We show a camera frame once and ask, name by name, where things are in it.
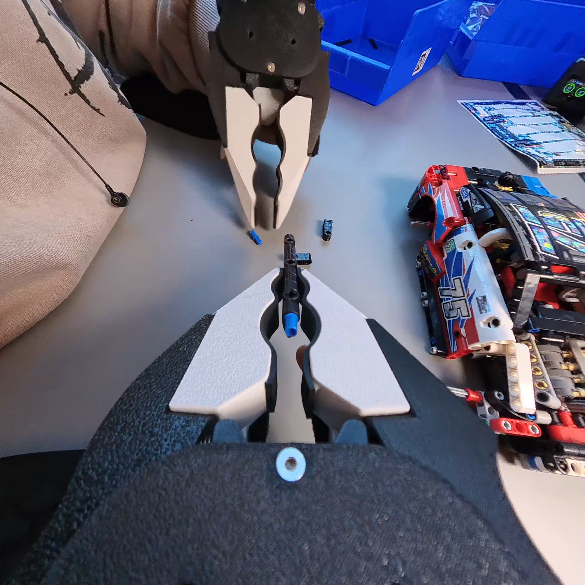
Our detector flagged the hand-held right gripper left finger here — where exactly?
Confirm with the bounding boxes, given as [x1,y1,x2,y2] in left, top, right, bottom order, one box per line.
[168,267,282,428]

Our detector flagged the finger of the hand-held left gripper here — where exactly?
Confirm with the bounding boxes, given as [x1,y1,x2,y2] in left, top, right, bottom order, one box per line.
[272,94,314,230]
[221,85,269,230]

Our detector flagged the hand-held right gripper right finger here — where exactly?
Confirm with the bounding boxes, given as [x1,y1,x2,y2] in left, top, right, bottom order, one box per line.
[298,269,411,431]

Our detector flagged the long black lego axle assembly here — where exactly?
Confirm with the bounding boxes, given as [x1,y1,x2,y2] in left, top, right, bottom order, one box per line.
[280,233,303,321]

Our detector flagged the person's left forearm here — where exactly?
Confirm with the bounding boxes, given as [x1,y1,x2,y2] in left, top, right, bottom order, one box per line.
[61,0,221,95]

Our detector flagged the red white lego race car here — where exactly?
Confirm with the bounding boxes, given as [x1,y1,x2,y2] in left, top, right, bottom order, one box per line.
[406,164,585,479]

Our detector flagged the blue plastic bin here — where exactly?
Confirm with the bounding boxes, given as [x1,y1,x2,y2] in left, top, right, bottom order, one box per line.
[319,0,474,107]
[445,0,585,89]

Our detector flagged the person's beige sweatshirt torso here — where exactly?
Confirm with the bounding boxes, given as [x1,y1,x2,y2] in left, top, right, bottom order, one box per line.
[0,0,148,351]

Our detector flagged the holographic sticker sheet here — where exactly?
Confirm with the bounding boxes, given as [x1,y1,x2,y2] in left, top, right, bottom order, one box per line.
[456,98,585,175]

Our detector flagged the black device green lights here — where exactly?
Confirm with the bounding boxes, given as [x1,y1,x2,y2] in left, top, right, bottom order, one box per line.
[542,59,585,108]

